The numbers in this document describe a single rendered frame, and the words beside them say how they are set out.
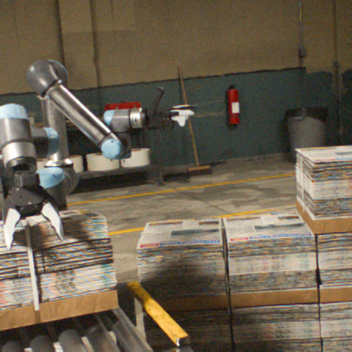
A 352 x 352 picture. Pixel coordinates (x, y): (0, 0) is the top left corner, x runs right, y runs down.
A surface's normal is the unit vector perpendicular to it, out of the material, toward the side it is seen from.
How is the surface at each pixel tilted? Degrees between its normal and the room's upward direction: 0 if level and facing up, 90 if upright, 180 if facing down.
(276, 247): 90
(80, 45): 90
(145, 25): 90
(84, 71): 90
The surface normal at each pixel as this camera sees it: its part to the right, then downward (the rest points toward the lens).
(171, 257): -0.04, 0.17
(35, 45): 0.33, 0.13
